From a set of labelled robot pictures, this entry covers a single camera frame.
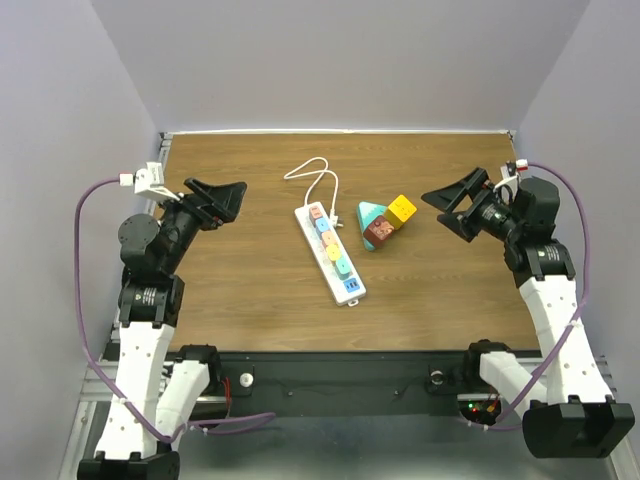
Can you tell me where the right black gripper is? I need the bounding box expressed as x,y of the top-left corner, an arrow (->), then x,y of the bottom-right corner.
421,167 -> 524,243

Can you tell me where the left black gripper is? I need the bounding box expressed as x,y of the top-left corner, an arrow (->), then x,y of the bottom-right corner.
153,178 -> 248,273

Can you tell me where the pink charger plug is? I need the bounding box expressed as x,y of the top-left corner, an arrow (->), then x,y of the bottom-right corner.
309,206 -> 324,224

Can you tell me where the blue charger plug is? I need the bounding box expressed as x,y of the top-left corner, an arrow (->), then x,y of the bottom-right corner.
314,217 -> 330,236

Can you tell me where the salmon charger plug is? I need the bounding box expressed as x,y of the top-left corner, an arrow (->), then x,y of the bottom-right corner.
321,230 -> 337,248

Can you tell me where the yellow charger plug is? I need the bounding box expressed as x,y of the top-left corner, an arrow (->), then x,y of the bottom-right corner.
325,244 -> 342,263

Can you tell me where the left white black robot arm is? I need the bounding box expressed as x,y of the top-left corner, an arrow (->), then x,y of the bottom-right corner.
76,178 -> 247,479

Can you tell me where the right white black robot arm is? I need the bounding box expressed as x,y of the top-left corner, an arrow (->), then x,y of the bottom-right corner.
421,161 -> 635,458

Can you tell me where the yellow cube socket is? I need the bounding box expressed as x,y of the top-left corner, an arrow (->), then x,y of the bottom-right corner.
383,195 -> 417,230

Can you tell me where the white three-pin plug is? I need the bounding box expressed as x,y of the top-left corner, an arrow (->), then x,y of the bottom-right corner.
330,214 -> 344,228

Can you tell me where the teal charger plug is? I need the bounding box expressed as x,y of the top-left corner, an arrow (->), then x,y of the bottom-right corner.
334,257 -> 352,280

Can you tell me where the brown patterned cube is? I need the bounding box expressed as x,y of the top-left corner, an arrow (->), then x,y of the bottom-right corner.
363,215 -> 395,249

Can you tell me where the teal triangular block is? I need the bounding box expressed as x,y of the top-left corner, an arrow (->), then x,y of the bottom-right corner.
356,201 -> 386,251

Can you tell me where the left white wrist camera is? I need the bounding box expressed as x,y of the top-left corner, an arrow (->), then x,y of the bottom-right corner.
118,162 -> 180,204

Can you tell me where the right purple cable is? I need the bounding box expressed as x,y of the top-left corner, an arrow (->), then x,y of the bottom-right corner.
467,162 -> 592,432

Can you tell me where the purple cable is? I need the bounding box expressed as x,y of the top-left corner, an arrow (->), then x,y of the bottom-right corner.
467,162 -> 592,432
73,175 -> 277,444

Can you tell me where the white power strip cord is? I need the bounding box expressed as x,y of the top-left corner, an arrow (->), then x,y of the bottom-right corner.
283,157 -> 342,219

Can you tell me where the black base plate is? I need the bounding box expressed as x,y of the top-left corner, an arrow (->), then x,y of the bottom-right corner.
192,350 -> 491,420

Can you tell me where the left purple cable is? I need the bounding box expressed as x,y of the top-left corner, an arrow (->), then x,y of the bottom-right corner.
73,175 -> 277,444

